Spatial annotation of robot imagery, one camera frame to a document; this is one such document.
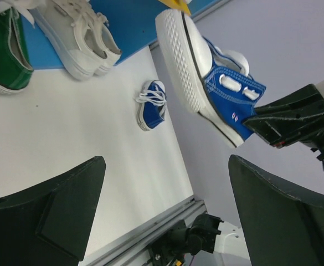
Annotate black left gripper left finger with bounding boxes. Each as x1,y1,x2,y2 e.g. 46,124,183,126
0,156,106,265

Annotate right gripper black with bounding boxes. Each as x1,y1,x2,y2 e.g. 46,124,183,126
242,84,324,171

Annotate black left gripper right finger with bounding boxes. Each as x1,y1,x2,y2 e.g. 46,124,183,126
228,155,324,265

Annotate blue sneaker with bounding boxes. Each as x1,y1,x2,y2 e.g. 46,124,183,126
155,9,266,148
135,80,167,131

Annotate green sneaker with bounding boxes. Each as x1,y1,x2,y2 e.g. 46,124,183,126
0,6,34,94

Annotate white sneaker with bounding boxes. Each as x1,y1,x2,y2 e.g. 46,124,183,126
30,1,110,81
78,1,122,76

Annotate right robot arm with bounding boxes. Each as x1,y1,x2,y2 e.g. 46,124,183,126
149,81,324,265

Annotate blue and yellow shoe shelf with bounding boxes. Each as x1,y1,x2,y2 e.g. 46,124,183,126
22,1,225,75

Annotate aluminium mounting rail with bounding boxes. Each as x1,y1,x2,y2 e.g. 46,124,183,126
79,196,207,265

